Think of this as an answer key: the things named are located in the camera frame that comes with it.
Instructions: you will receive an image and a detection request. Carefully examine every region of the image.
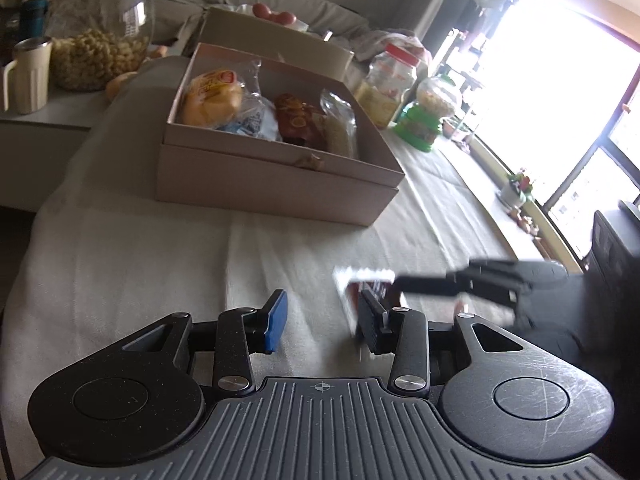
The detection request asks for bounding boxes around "small potted plant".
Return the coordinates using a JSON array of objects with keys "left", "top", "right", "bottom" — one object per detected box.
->
[{"left": 499, "top": 169, "right": 537, "bottom": 207}]

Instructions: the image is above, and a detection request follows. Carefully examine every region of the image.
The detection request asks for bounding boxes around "grey side table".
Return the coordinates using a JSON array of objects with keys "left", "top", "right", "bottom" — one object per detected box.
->
[{"left": 0, "top": 85, "right": 121, "bottom": 213}]

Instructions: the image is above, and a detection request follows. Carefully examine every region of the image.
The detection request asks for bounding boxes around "orange fruit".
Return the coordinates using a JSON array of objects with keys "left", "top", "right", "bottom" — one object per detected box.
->
[{"left": 104, "top": 70, "right": 139, "bottom": 104}]

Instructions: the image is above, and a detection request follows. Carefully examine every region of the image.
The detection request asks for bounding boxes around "cream mug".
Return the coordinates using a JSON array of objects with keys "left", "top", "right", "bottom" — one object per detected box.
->
[{"left": 2, "top": 37, "right": 54, "bottom": 115}]

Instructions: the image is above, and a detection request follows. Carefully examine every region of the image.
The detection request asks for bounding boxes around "white rice roll packet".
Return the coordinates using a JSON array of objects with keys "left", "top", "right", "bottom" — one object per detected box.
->
[{"left": 319, "top": 88, "right": 359, "bottom": 159}]

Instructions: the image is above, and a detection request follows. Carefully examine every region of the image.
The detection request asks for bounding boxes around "green candy dispenser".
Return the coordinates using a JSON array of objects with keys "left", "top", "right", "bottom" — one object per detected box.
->
[{"left": 392, "top": 75, "right": 464, "bottom": 154}]

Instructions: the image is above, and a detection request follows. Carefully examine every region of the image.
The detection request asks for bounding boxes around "brown pastry packet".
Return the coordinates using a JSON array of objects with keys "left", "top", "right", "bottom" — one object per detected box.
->
[{"left": 273, "top": 92, "right": 329, "bottom": 152}]

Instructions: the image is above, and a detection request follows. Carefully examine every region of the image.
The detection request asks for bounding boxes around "clear plastic snack packet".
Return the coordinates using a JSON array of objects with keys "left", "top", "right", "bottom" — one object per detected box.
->
[{"left": 219, "top": 94, "right": 281, "bottom": 142}]

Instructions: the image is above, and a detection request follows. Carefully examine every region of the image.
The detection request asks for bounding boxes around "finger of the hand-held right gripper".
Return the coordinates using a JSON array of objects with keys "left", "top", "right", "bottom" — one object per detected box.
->
[{"left": 393, "top": 258, "right": 522, "bottom": 312}]

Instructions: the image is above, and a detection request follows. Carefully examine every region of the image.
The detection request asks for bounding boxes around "bread bun packet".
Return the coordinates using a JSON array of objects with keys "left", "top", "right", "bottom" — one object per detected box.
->
[{"left": 180, "top": 68, "right": 246, "bottom": 129}]

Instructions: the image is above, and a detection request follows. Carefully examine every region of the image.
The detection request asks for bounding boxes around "beige cardboard box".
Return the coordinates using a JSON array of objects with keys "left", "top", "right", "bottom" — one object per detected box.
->
[{"left": 154, "top": 42, "right": 406, "bottom": 227}]

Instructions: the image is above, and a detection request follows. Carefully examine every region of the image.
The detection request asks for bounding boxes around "teal bottle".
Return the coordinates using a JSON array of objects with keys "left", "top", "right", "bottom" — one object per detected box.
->
[{"left": 19, "top": 0, "right": 49, "bottom": 41}]

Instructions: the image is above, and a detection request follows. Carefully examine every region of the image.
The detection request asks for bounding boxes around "clear jar with red lid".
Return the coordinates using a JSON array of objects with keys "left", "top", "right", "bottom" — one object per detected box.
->
[{"left": 352, "top": 43, "right": 420, "bottom": 130}]

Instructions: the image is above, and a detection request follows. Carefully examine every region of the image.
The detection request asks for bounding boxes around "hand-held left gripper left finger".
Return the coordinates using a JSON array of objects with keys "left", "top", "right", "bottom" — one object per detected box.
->
[{"left": 120, "top": 288, "right": 290, "bottom": 399}]

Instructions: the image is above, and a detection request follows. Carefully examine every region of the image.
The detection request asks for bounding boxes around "open box lid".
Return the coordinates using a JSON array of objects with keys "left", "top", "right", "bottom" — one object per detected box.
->
[{"left": 199, "top": 4, "right": 356, "bottom": 87}]

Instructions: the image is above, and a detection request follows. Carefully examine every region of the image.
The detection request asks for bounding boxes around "white plastic bag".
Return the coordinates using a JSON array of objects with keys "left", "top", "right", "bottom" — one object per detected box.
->
[{"left": 357, "top": 29, "right": 432, "bottom": 69}]

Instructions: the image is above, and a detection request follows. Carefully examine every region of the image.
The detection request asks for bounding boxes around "glass jar of nuts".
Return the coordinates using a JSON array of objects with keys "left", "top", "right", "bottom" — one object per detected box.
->
[{"left": 49, "top": 0, "right": 156, "bottom": 93}]

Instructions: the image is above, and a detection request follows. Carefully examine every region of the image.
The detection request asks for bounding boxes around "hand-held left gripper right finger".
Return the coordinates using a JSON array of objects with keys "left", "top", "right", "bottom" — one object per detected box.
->
[{"left": 357, "top": 289, "right": 534, "bottom": 400}]

